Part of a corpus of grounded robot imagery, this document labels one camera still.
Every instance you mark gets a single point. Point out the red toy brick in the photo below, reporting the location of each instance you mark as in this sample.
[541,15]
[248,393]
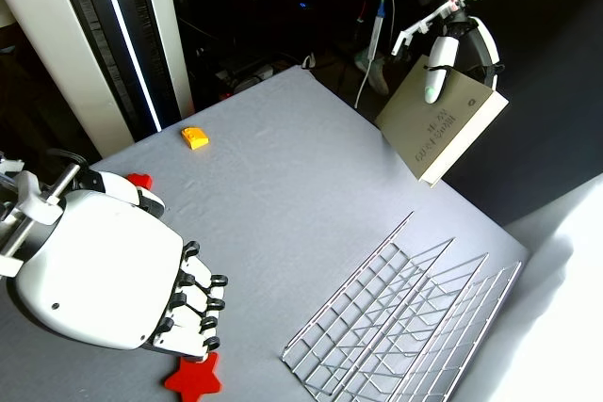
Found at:
[141,181]

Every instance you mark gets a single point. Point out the white column with black strips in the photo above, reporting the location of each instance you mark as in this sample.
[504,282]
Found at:
[47,44]

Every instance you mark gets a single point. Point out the orange toy brick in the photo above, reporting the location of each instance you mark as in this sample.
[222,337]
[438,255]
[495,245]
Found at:
[195,138]

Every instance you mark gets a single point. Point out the grey tablecloth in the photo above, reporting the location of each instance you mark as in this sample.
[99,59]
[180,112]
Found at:
[282,162]

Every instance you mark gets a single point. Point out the red star block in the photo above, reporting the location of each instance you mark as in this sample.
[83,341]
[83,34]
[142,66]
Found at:
[193,381]

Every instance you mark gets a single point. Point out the beige book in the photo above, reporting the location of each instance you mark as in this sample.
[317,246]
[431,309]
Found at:
[438,138]

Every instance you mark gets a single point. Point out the white power strip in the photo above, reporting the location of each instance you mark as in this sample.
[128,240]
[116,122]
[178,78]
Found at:
[245,77]

